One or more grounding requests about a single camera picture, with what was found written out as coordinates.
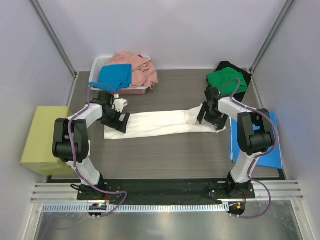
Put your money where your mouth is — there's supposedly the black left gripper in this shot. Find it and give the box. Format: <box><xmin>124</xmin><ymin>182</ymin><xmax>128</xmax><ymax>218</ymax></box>
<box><xmin>101</xmin><ymin>106</ymin><xmax>130</xmax><ymax>133</ymax></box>

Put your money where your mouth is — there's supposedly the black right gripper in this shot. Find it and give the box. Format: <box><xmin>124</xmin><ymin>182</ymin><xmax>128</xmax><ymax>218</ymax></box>
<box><xmin>198</xmin><ymin>101</ymin><xmax>229</xmax><ymax>131</ymax></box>

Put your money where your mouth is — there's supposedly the white printed t-shirt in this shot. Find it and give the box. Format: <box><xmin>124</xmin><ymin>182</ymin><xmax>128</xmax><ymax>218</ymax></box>
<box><xmin>104</xmin><ymin>105</ymin><xmax>227</xmax><ymax>140</ymax></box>

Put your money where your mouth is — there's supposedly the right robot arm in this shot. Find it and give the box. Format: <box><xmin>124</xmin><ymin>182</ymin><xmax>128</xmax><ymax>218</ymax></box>
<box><xmin>197</xmin><ymin>87</ymin><xmax>277</xmax><ymax>198</ymax></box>

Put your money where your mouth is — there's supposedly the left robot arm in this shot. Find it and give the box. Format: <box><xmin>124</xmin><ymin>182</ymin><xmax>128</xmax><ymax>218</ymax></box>
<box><xmin>52</xmin><ymin>91</ymin><xmax>130</xmax><ymax>200</ymax></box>

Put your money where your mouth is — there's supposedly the black t-shirt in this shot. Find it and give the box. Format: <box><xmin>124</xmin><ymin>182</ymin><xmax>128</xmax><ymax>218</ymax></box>
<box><xmin>206</xmin><ymin>61</ymin><xmax>252</xmax><ymax>102</ymax></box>

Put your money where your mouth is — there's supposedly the green t-shirt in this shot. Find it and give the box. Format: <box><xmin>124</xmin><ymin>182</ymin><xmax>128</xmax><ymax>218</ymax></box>
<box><xmin>206</xmin><ymin>67</ymin><xmax>248</xmax><ymax>95</ymax></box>

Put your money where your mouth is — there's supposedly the blue t-shirt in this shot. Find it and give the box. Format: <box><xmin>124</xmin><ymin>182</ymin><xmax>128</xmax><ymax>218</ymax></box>
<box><xmin>89</xmin><ymin>64</ymin><xmax>133</xmax><ymax>92</ymax></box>

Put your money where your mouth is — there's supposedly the pink t-shirt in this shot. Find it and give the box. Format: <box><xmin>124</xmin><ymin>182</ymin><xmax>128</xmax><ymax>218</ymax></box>
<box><xmin>107</xmin><ymin>51</ymin><xmax>158</xmax><ymax>90</ymax></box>

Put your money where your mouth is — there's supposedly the white plastic laundry basket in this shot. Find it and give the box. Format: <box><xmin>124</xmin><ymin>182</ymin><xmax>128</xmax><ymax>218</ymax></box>
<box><xmin>88</xmin><ymin>56</ymin><xmax>148</xmax><ymax>95</ymax></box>

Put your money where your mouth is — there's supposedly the blue folder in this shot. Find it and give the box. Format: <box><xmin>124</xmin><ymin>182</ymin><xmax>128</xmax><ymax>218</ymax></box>
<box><xmin>228</xmin><ymin>111</ymin><xmax>283</xmax><ymax>170</ymax></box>

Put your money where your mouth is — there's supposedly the yellow-green foam block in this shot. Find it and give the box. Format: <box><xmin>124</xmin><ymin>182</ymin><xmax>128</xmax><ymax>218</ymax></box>
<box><xmin>20</xmin><ymin>106</ymin><xmax>74</xmax><ymax>176</ymax></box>

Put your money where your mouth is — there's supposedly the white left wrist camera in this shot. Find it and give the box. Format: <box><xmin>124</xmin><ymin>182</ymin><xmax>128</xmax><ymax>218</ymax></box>
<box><xmin>112</xmin><ymin>94</ymin><xmax>128</xmax><ymax>113</ymax></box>

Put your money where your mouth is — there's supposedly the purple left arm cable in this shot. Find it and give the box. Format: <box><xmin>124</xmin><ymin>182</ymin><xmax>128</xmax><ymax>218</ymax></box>
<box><xmin>68</xmin><ymin>82</ymin><xmax>129</xmax><ymax>218</ymax></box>

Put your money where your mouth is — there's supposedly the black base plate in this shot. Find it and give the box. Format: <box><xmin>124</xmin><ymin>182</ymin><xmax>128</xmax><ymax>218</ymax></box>
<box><xmin>76</xmin><ymin>178</ymin><xmax>256</xmax><ymax>201</ymax></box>

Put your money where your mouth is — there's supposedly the aluminium rail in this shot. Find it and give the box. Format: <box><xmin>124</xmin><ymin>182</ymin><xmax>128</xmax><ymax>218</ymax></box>
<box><xmin>30</xmin><ymin>180</ymin><xmax>304</xmax><ymax>203</ymax></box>

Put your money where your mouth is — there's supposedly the white slotted cable duct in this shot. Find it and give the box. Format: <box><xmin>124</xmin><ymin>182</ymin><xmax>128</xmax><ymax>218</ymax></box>
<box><xmin>42</xmin><ymin>202</ymin><xmax>230</xmax><ymax>213</ymax></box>

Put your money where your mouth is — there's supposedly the right aluminium frame post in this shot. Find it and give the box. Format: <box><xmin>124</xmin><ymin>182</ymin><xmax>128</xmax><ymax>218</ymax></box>
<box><xmin>250</xmin><ymin>0</ymin><xmax>296</xmax><ymax>74</ymax></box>

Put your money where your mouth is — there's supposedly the aluminium frame post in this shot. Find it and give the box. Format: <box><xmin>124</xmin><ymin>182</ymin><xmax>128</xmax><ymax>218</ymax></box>
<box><xmin>250</xmin><ymin>0</ymin><xmax>296</xmax><ymax>74</ymax></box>
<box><xmin>29</xmin><ymin>0</ymin><xmax>77</xmax><ymax>79</ymax></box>

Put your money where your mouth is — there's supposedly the left aluminium frame post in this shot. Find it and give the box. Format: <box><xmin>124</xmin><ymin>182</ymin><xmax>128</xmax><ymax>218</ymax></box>
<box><xmin>29</xmin><ymin>0</ymin><xmax>77</xmax><ymax>79</ymax></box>

